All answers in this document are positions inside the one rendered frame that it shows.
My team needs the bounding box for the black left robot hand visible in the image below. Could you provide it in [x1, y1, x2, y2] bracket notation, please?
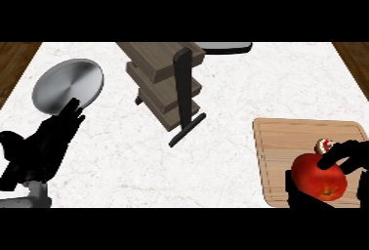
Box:
[0, 97, 87, 192]

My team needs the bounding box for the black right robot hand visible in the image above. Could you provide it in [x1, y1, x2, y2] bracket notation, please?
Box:
[283, 139, 369, 209]

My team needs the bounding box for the red tomato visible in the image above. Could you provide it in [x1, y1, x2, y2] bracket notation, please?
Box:
[289, 152, 348, 202]

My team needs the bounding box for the pale wooden cutting board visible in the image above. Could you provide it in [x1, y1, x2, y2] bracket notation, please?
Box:
[252, 117, 369, 209]

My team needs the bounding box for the wooden tiered basket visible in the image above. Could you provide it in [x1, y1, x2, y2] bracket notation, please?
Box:
[115, 42, 209, 148]

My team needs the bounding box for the small red white can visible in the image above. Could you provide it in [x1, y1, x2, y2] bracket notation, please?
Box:
[314, 138, 338, 155]

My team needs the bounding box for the round silver plate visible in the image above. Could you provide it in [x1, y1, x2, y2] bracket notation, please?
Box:
[31, 58, 105, 116]

